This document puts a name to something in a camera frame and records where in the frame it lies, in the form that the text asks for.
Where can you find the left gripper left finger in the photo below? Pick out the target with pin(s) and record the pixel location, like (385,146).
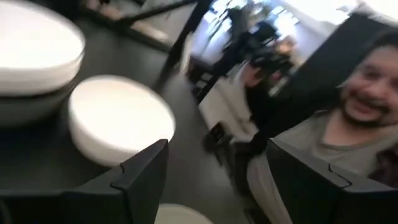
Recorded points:
(93,205)

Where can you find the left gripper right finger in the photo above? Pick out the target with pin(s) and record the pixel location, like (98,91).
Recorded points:
(326,199)

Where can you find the pale grey bowl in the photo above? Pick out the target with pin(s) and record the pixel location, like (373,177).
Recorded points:
(180,216)

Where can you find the white bowl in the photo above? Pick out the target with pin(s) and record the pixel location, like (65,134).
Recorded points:
(34,40)
(121,118)
(37,84)

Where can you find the dark grey bowl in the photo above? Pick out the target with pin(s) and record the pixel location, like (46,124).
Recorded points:
(28,110)

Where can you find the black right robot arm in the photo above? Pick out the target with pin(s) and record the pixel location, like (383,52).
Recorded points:
(267,62)

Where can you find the person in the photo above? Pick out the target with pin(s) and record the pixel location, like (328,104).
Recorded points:
(370,93)

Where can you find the black aluminium table frame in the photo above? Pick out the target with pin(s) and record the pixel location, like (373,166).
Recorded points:
(181,43)

